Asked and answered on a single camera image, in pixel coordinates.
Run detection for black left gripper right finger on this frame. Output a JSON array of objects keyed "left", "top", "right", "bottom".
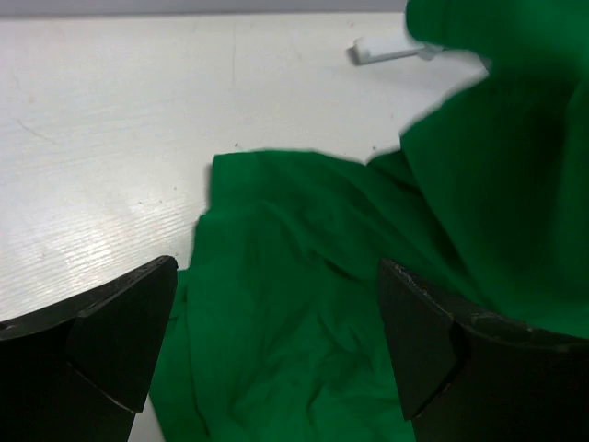
[{"left": 377, "top": 260, "right": 588, "bottom": 441}]

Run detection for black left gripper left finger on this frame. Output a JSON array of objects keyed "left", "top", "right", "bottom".
[{"left": 1, "top": 256, "right": 178, "bottom": 441}]

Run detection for green t shirt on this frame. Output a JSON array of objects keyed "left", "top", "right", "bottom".
[{"left": 150, "top": 1, "right": 588, "bottom": 441}]

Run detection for white clothes rack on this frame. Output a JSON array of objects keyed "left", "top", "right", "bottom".
[{"left": 347, "top": 35, "right": 445, "bottom": 65}]

